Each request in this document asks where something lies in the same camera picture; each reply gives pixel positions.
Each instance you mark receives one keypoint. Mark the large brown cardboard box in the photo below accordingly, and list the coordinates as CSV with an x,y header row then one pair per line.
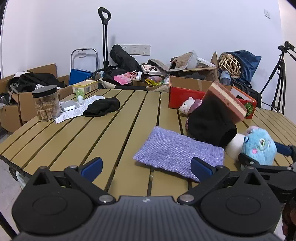
x,y
25,104
7,120

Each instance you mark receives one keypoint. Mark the blue box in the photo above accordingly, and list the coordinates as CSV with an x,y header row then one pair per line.
x,y
78,75

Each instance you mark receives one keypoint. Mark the clear jar with black lid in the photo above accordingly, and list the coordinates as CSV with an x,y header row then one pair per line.
x,y
46,109

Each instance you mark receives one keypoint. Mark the black duffel bag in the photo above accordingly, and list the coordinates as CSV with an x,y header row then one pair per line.
x,y
252,95

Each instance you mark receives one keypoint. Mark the blue water bottle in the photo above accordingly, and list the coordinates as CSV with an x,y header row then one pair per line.
x,y
225,77

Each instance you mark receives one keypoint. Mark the long black pouch bag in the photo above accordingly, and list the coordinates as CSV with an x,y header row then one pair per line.
x,y
122,58

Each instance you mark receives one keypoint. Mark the blue bag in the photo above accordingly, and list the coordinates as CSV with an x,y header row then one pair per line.
x,y
249,62

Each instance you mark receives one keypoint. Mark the woven rattan ball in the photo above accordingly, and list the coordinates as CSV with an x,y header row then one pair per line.
x,y
230,64

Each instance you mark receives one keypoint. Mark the black knit hat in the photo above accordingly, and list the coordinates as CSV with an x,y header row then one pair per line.
x,y
101,106

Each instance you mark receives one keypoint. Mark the purple knit cloth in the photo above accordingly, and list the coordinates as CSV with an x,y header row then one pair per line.
x,y
171,148

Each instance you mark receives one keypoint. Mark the black knit glove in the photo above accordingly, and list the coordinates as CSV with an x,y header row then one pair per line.
x,y
208,125

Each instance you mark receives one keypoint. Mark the plush bear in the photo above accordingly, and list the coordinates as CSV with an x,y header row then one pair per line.
x,y
187,105

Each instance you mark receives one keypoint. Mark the silver blister pack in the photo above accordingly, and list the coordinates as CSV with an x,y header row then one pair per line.
x,y
68,106

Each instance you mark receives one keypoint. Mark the olive slatted folding table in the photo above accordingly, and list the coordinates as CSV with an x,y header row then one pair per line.
x,y
104,139

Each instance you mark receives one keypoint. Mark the blue fluffy plush toy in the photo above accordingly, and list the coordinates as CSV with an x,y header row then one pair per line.
x,y
259,146

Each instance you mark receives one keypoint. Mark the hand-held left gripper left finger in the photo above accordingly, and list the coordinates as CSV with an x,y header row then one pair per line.
x,y
92,169

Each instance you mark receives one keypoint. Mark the black and white carton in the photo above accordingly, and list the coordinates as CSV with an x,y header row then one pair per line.
x,y
152,69

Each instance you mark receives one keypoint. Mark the open brown cardboard box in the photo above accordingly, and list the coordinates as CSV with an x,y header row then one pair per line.
x,y
208,73

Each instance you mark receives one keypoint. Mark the clear plastic container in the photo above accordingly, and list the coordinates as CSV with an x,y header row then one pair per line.
x,y
203,61

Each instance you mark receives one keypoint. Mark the yellow snack packet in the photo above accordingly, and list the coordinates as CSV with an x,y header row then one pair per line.
x,y
153,80

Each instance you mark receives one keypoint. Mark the small white bottle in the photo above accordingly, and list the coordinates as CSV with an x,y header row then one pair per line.
x,y
138,76

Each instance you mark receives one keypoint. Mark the beige fabric mat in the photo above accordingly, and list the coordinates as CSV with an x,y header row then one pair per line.
x,y
182,59

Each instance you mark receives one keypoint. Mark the white paper leaflet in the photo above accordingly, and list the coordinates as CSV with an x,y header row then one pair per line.
x,y
69,114

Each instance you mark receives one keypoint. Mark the white wall outlet panel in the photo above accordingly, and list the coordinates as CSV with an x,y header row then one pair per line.
x,y
136,49

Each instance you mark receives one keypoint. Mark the yellow carton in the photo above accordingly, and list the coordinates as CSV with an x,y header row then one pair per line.
x,y
84,87

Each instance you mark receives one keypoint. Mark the black tripod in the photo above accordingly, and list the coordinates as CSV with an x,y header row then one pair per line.
x,y
279,76

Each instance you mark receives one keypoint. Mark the silver folding step stool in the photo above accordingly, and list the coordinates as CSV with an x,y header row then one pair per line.
x,y
83,49

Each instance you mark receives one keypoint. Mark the red cardboard box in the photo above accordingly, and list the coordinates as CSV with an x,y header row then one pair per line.
x,y
185,95

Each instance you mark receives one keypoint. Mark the black clothing pile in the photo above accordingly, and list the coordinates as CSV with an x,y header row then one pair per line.
x,y
41,80

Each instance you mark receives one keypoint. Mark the pink layered sponge block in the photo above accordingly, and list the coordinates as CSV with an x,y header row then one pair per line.
x,y
227,102

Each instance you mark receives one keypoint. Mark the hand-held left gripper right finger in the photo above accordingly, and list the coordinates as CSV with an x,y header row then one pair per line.
x,y
201,170

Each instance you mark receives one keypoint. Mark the small green bottle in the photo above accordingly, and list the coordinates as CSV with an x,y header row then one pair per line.
x,y
80,93

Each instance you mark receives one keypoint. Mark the white wall switch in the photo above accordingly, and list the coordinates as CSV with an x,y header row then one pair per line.
x,y
267,13

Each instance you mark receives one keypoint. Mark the white crumpled plastic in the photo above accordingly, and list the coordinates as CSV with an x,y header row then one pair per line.
x,y
39,87

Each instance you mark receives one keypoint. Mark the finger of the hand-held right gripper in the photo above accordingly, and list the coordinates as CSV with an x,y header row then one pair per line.
x,y
245,160
283,148

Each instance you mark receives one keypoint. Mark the pink packet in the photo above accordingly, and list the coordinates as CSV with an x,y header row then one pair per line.
x,y
123,78

